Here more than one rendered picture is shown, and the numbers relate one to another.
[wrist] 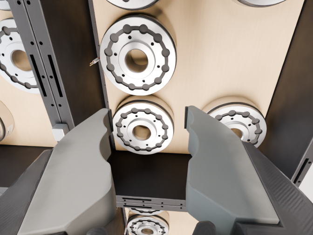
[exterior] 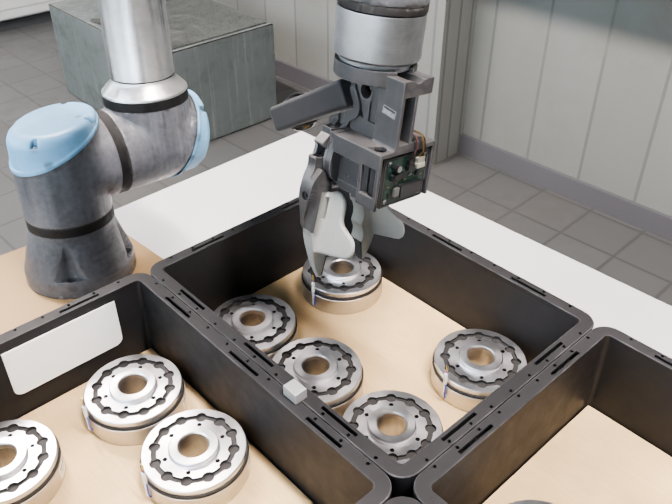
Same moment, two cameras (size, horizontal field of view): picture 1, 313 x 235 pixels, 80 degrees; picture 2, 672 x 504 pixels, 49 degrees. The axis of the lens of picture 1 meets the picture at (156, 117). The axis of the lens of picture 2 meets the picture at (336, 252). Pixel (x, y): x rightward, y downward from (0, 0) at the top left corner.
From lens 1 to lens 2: 0.73 m
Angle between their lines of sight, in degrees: 82
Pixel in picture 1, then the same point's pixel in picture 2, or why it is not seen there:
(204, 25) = (348, 336)
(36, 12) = (222, 325)
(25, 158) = not seen: outside the picture
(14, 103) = not seen: outside the picture
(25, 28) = (218, 338)
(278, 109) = (482, 320)
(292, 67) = (443, 299)
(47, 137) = not seen: outside the picture
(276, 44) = (417, 309)
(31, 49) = (228, 347)
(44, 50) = (239, 342)
